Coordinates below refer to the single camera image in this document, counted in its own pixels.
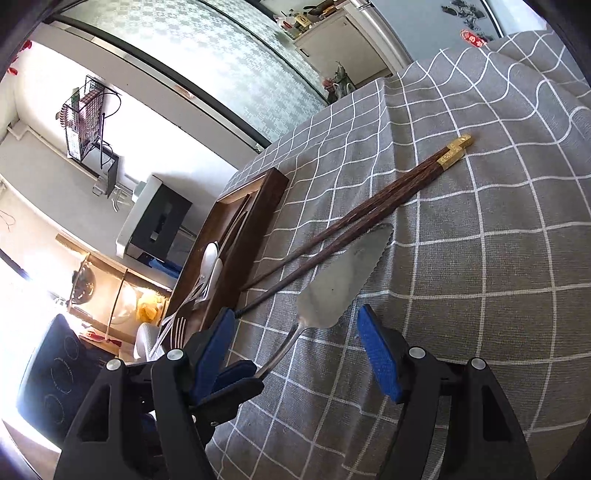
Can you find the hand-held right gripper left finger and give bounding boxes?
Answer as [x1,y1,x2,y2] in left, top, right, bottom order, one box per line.
[53,308,237,480]

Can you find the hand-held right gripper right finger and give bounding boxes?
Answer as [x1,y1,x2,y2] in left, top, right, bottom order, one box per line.
[358,305,536,480]

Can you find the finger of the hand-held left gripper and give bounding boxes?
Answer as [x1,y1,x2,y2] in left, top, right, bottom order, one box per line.
[195,360,265,433]

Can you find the silver forks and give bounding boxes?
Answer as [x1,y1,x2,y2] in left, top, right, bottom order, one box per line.
[158,258,225,334]

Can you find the metal cake server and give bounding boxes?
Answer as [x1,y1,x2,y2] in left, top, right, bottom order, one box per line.
[255,223,394,379]

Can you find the metal spoon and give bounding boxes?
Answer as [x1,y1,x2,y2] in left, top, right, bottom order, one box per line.
[185,242,221,306]

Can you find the dark wooden chopstick gold cap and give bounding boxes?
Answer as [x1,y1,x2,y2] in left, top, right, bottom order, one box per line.
[238,134,473,292]
[233,147,463,320]

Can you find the brown wooden tray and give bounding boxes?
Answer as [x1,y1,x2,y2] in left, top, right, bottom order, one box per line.
[159,167,290,352]

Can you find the yellow bag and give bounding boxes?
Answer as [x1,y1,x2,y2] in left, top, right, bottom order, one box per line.
[137,296,167,325]

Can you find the wooden shelf unit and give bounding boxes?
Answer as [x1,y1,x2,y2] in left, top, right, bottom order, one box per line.
[54,232,177,354]

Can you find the grey checked tablecloth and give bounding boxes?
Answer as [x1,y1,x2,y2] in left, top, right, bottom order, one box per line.
[203,30,591,480]

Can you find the steel bowl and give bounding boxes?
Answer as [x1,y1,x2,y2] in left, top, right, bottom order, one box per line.
[68,257,99,306]

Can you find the black panel with rings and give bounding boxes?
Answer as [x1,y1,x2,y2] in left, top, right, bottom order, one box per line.
[15,313,122,445]

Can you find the white and black side cabinet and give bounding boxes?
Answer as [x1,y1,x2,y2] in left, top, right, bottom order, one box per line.
[116,174,194,260]

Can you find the bags on kitchen floor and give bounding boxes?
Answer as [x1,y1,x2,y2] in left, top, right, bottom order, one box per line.
[322,61,357,101]

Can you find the patterned sliding glass door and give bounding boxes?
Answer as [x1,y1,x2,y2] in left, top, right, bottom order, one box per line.
[51,0,329,149]

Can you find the white kitchen cabinet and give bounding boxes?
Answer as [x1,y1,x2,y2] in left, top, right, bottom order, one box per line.
[293,8,394,87]

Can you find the silver refrigerator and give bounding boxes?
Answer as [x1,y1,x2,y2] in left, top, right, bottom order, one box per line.
[351,0,513,79]

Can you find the bottles on kitchen counter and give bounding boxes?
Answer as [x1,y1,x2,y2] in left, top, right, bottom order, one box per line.
[276,0,325,37]

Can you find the black wire wall rack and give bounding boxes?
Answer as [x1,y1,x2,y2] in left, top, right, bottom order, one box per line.
[58,76,122,199]

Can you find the small red wall decoration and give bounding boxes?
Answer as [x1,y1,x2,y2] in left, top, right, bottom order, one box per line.
[6,39,33,77]

